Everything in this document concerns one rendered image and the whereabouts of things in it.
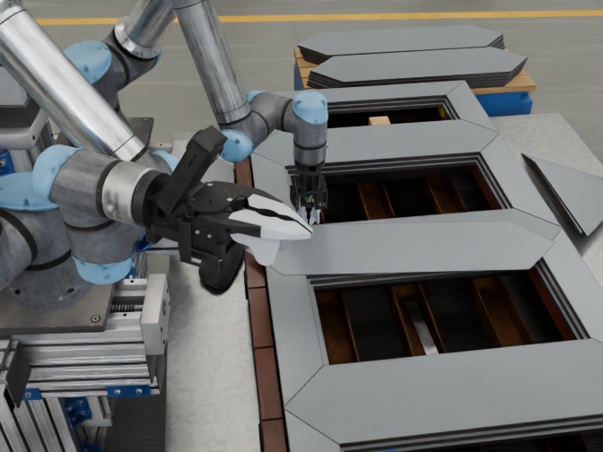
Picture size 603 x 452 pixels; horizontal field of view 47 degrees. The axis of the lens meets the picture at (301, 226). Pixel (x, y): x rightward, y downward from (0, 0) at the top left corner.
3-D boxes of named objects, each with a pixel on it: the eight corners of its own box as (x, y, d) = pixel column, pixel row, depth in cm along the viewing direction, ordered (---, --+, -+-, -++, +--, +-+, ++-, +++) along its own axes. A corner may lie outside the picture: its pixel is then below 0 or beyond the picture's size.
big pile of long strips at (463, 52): (496, 37, 274) (499, 22, 270) (536, 85, 243) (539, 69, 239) (294, 48, 266) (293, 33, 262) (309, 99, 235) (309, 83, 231)
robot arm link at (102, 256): (158, 247, 102) (148, 186, 95) (113, 297, 94) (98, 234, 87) (113, 232, 105) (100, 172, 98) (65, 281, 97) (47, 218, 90)
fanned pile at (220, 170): (230, 145, 234) (229, 134, 231) (236, 218, 204) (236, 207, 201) (192, 147, 233) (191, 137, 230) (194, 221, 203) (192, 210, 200)
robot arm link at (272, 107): (231, 103, 152) (275, 115, 148) (256, 82, 160) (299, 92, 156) (232, 134, 157) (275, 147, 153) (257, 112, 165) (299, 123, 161)
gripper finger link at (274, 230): (309, 268, 81) (237, 247, 83) (312, 224, 77) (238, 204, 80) (298, 282, 78) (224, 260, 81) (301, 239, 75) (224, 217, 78)
